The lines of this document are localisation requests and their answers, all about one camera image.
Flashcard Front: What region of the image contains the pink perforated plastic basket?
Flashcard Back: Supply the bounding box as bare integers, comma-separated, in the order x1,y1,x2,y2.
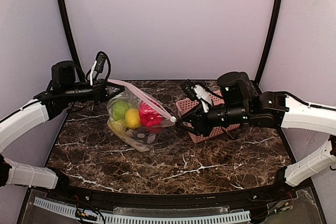
175,90,241,143

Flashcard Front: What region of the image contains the green toy chayote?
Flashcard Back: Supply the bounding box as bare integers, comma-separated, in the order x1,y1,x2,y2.
112,101,132,121

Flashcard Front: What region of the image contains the clear zip top bag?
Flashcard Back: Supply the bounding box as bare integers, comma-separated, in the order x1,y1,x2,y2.
107,79,176,152

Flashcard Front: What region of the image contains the yellow toy napa cabbage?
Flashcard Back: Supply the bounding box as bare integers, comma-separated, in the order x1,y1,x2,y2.
107,118,128,138

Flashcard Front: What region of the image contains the yellow toy lemon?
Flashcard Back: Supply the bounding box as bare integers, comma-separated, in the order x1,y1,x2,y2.
124,108,142,129

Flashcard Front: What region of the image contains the red toy bell pepper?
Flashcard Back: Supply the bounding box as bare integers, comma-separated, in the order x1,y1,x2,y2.
139,101,163,127

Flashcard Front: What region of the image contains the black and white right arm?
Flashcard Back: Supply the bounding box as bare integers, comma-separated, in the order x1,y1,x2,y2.
175,71,335,187

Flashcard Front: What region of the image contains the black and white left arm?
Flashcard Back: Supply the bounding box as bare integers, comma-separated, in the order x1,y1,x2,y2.
1,61,124,189

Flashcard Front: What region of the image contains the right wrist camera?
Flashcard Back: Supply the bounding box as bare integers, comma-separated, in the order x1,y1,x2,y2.
181,79,217,112

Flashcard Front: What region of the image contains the black curved front rail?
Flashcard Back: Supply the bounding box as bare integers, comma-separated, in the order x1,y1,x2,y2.
23,174,316,216

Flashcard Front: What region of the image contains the white slotted cable duct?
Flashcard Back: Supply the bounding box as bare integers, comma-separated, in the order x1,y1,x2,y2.
34,197,251,224

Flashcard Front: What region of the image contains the black right frame post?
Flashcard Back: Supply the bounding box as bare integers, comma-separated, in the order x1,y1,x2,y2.
254,0,282,84

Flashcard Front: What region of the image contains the black frame post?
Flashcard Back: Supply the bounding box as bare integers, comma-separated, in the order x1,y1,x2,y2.
254,0,282,84
57,0,80,63

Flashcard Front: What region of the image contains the black left frame post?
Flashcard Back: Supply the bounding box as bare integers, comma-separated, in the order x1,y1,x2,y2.
57,0,80,63

